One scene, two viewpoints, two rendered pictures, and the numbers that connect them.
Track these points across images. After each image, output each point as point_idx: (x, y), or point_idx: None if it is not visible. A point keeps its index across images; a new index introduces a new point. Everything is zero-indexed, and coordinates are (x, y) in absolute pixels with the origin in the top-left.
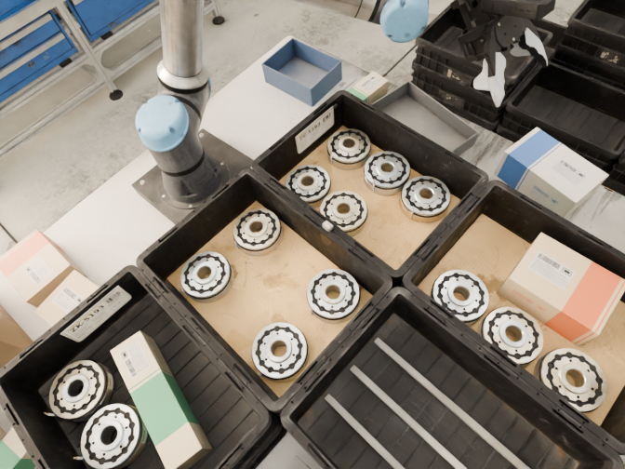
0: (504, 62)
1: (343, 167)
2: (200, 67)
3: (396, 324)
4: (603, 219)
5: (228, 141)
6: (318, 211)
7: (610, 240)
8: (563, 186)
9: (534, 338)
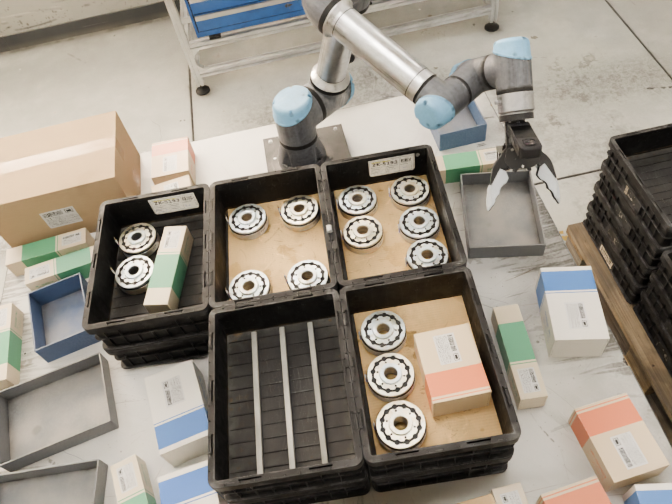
0: (505, 180)
1: (394, 204)
2: (340, 79)
3: (332, 324)
4: (592, 379)
5: (354, 144)
6: (333, 217)
7: (579, 398)
8: (558, 322)
9: (401, 385)
